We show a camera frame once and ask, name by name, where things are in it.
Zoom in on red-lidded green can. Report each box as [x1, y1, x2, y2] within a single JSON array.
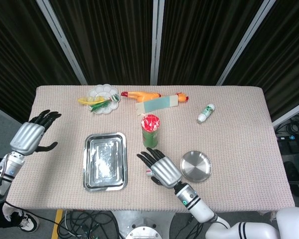
[[141, 114, 161, 149]]

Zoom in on pink woven tablecloth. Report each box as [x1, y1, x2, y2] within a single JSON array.
[[4, 85, 296, 222]]

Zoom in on tangled black floor cables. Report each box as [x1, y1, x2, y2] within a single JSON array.
[[174, 213, 207, 239], [57, 210, 123, 239]]

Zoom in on white green plastic bottle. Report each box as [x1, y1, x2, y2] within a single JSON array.
[[196, 103, 216, 124]]

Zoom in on round steel plate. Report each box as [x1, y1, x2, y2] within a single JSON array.
[[180, 150, 213, 183]]

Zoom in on grey partition base rail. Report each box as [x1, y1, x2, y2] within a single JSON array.
[[0, 102, 25, 127], [273, 98, 299, 127]]

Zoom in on orange rubber chicken toy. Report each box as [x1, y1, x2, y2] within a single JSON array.
[[121, 91, 189, 103]]

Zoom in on rectangular steel tray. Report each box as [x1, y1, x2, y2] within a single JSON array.
[[82, 132, 129, 192]]

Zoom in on grey aluminium partition post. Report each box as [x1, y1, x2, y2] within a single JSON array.
[[150, 0, 165, 85], [216, 0, 277, 86], [36, 0, 88, 85]]

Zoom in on black cable bundle with plugs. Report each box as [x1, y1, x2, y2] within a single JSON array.
[[275, 112, 299, 140]]

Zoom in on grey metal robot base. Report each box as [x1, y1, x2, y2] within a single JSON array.
[[112, 210, 176, 239]]

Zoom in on black white sneaker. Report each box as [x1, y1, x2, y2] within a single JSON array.
[[14, 210, 39, 234]]

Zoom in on yellow green feather shuttlecock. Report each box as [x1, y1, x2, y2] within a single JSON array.
[[77, 94, 122, 113]]

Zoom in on white flower-shaped palette dish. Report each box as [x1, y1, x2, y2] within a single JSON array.
[[86, 84, 120, 115]]

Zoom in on yellow floor tape strip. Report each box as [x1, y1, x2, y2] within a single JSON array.
[[51, 209, 64, 239]]

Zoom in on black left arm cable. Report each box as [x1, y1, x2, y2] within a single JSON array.
[[0, 159, 58, 225]]

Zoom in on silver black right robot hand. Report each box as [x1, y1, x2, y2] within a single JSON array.
[[136, 147, 183, 189]]

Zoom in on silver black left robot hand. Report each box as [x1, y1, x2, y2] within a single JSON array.
[[9, 110, 62, 157]]

